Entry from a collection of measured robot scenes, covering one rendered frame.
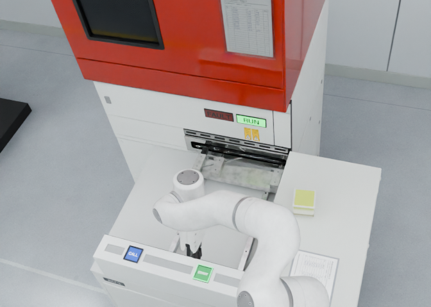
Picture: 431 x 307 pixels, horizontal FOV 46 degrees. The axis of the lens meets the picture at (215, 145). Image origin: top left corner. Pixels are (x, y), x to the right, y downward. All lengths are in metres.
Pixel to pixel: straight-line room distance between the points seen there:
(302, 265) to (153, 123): 0.88
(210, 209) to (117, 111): 1.04
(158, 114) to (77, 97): 1.85
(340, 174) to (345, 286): 0.44
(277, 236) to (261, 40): 0.69
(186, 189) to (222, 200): 0.15
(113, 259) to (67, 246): 1.29
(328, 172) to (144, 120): 0.79
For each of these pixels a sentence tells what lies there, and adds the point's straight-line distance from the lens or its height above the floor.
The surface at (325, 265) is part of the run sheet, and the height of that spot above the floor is 0.97.
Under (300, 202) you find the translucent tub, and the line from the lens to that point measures 1.79.
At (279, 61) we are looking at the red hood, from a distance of 1.63.
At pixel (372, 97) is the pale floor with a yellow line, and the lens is 3.59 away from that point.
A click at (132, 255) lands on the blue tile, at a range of 1.84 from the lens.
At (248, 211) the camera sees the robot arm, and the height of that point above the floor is 1.54.
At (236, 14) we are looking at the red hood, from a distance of 1.55.
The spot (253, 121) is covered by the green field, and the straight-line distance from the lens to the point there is 1.94.
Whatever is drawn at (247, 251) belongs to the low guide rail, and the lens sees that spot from 1.91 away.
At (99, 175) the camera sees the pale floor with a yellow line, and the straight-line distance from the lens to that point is 3.35.
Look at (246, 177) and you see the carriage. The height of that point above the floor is 0.88.
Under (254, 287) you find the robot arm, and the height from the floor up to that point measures 1.57.
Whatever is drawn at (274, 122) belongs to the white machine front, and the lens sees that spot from 1.91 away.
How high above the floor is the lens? 2.53
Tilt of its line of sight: 50 degrees down
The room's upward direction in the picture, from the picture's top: 10 degrees counter-clockwise
